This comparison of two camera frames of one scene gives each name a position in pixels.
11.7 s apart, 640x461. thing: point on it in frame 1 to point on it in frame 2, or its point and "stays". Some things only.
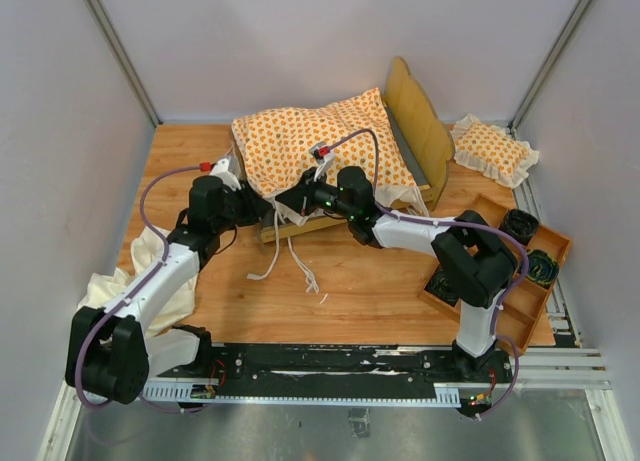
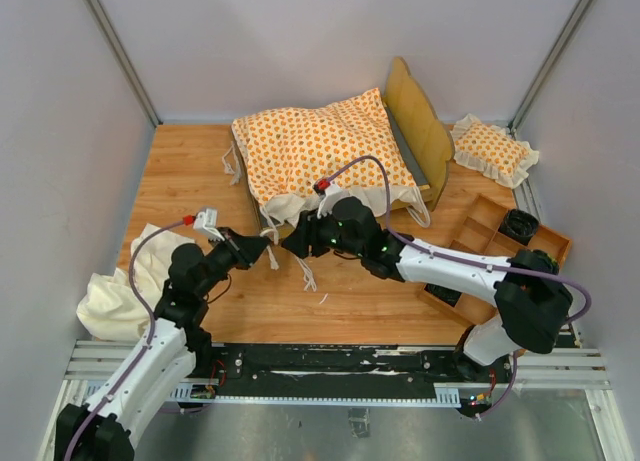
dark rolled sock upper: [519, 224] stays
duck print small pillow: [491, 150] stays
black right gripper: [300, 198] to [306, 233]
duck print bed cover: [272, 148] stays
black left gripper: [256, 206] to [245, 249]
